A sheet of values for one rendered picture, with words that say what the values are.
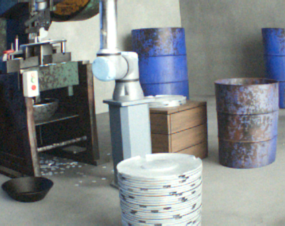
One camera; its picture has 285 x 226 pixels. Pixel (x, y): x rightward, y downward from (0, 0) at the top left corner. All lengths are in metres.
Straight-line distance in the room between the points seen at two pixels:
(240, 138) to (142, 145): 0.57
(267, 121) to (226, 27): 3.23
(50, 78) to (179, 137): 0.80
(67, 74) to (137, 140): 0.69
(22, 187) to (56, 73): 0.72
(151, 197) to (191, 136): 1.20
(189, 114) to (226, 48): 3.08
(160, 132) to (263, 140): 0.60
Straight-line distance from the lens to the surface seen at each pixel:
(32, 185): 2.27
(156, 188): 1.37
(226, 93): 2.36
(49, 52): 2.55
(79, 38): 4.49
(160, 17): 5.53
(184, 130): 2.48
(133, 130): 2.08
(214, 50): 5.61
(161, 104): 2.47
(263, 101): 2.35
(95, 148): 2.67
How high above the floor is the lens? 0.72
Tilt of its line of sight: 9 degrees down
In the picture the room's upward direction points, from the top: 3 degrees counter-clockwise
